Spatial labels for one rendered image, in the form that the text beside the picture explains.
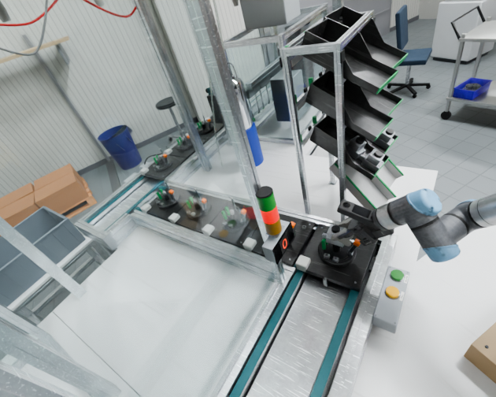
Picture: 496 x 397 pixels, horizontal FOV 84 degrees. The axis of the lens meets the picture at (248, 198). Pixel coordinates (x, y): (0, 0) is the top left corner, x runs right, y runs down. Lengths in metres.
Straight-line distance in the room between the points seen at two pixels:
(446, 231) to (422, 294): 0.39
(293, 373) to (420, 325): 0.45
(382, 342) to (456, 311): 0.27
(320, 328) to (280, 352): 0.16
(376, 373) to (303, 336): 0.24
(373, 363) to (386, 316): 0.15
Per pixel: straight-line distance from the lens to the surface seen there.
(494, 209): 0.89
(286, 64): 0.99
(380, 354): 1.10
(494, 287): 1.31
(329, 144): 1.11
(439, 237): 0.87
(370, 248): 1.17
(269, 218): 0.79
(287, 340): 1.05
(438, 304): 1.21
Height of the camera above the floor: 1.89
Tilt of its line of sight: 39 degrees down
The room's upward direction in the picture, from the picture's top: 18 degrees counter-clockwise
